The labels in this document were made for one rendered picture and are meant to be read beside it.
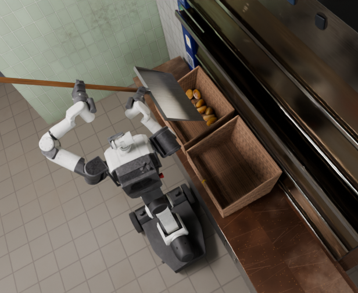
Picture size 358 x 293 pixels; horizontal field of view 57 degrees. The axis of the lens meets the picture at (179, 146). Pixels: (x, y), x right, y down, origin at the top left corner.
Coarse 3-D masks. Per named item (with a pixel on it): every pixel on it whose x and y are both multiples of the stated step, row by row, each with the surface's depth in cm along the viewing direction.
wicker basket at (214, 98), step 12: (192, 72) 278; (204, 72) 272; (180, 84) 283; (192, 84) 291; (204, 84) 279; (204, 96) 286; (216, 96) 266; (156, 108) 290; (216, 108) 275; (228, 108) 256; (228, 120) 258; (180, 132) 278; (192, 132) 276; (204, 132) 253; (180, 144) 268; (192, 144) 259
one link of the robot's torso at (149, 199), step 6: (150, 192) 202; (156, 192) 203; (162, 192) 204; (144, 198) 202; (150, 198) 203; (156, 198) 204; (162, 198) 206; (150, 204) 204; (156, 204) 202; (162, 204) 202; (156, 210) 205; (162, 210) 209
